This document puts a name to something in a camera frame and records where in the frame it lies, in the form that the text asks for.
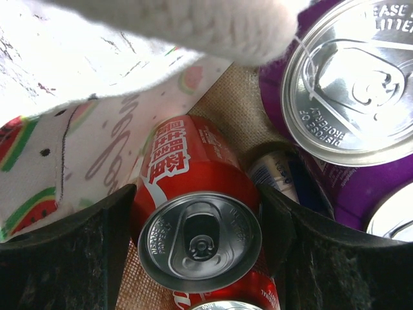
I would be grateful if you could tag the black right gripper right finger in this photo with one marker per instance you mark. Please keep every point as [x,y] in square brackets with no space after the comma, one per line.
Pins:
[320,264]

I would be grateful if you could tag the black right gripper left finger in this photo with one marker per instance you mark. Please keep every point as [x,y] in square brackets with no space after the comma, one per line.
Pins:
[74,263]

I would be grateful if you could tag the silver slim energy can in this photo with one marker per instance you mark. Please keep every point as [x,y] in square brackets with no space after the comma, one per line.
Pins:
[274,169]

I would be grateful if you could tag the red cola can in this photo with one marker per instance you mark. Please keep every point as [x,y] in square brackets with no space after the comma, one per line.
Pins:
[194,219]

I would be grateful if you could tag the purple beverage can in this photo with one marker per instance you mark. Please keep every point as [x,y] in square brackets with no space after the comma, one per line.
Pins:
[392,218]
[343,96]

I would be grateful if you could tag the jute watermelon canvas bag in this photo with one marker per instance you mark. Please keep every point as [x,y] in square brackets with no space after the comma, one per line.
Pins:
[82,82]

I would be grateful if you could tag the silver top can in bag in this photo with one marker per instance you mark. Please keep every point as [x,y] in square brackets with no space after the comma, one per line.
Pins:
[225,305]

